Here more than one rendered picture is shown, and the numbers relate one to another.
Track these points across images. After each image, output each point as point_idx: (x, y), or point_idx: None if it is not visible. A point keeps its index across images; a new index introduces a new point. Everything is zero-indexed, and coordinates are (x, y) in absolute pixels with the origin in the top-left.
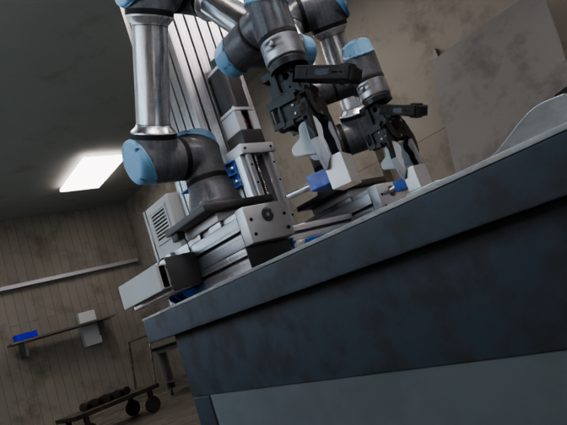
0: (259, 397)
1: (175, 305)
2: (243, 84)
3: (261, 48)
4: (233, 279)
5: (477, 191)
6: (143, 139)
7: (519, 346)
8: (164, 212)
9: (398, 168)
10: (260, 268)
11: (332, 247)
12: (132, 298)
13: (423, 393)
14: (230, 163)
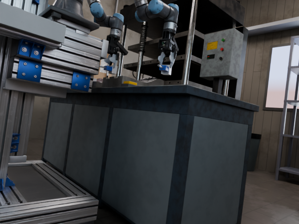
0: (208, 120)
1: (204, 90)
2: None
3: (173, 23)
4: (222, 95)
5: (250, 106)
6: None
7: (243, 122)
8: None
9: (115, 64)
10: (228, 97)
11: (238, 102)
12: (9, 19)
13: (233, 126)
14: None
